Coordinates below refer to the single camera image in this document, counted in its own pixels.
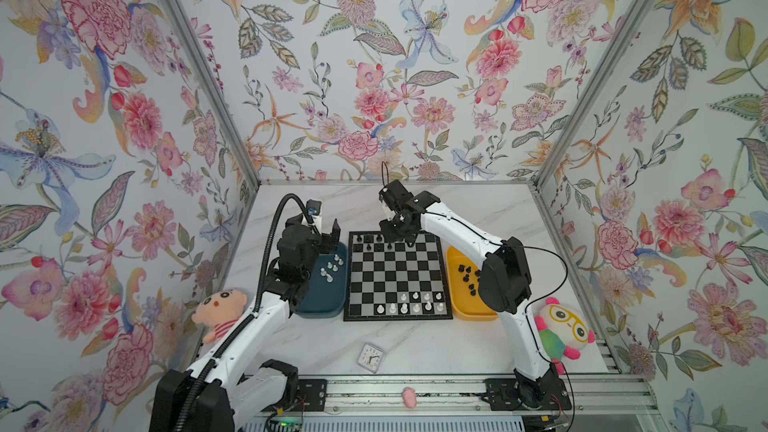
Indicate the green pink owl plush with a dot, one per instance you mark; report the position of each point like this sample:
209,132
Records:
562,332

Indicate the teal plastic tray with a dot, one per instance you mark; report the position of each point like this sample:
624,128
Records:
328,284

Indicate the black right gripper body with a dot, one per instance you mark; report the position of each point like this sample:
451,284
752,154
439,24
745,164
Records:
393,230

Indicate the black white chess board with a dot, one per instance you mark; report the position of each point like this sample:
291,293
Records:
396,281

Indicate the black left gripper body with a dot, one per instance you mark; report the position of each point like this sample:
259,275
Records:
322,245

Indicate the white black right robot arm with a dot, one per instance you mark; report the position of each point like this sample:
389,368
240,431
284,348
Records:
504,283

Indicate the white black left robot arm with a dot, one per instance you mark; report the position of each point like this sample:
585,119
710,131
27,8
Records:
214,393

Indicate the small white square clock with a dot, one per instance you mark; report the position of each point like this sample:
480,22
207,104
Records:
370,358

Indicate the small pink toy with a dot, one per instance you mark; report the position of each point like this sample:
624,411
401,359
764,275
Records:
409,398

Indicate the yellow plastic tray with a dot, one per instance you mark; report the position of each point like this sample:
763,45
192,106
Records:
463,281

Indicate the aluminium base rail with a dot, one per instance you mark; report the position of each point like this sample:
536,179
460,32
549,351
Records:
478,394

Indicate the pink faced plush doll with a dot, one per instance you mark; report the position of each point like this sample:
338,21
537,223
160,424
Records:
219,313

